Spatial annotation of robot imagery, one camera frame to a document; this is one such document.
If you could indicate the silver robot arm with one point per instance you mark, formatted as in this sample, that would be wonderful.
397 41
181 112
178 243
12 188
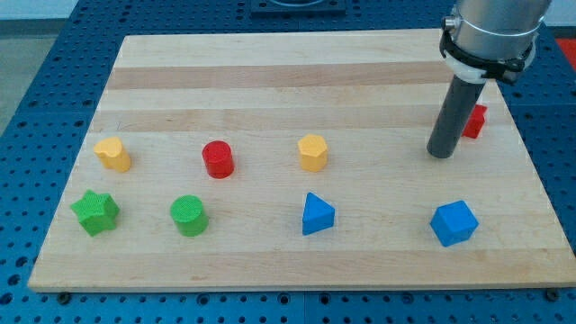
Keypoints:
491 39

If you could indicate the red star block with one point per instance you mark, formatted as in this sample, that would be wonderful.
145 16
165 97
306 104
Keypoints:
476 122

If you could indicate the green star block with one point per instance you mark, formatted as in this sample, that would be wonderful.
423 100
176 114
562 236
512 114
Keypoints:
96 212

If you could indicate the wooden board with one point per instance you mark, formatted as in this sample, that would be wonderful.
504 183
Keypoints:
374 97

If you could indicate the yellow hexagon block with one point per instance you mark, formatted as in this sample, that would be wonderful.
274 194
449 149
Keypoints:
313 152

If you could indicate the blue triangle block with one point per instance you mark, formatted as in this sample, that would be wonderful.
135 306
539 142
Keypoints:
317 215

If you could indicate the red cylinder block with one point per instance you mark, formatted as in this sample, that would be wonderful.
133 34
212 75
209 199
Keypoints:
218 159

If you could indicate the green cylinder block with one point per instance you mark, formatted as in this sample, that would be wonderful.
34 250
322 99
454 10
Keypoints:
188 215

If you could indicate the blue cube block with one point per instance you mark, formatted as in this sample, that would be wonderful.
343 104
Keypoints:
453 223

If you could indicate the yellow heart block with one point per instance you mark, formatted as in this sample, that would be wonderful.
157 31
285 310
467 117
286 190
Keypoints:
112 154

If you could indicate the grey cylindrical pointer rod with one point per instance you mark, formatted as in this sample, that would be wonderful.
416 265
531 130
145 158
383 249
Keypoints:
455 112

